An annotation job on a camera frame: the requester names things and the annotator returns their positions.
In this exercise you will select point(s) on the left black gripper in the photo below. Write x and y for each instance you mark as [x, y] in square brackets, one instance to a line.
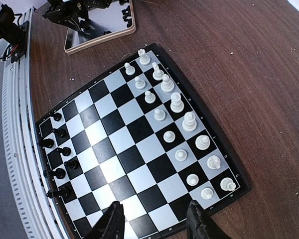
[73, 13]

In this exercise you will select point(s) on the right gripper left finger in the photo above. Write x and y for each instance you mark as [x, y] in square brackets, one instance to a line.
[111, 225]

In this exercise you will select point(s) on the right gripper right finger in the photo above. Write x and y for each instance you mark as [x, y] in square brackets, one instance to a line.
[199, 225]

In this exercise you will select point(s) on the black grey chessboard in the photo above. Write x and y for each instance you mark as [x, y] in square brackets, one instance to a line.
[146, 140]

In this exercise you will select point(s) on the black rook chess piece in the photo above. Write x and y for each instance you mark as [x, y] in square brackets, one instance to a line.
[56, 116]

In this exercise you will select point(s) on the wooden rimmed black tray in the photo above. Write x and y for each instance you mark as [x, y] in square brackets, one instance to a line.
[108, 20]

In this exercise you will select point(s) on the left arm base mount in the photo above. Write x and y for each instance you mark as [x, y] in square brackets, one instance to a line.
[14, 33]

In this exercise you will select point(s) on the aluminium front rail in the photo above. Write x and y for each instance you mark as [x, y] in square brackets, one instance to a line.
[38, 214]

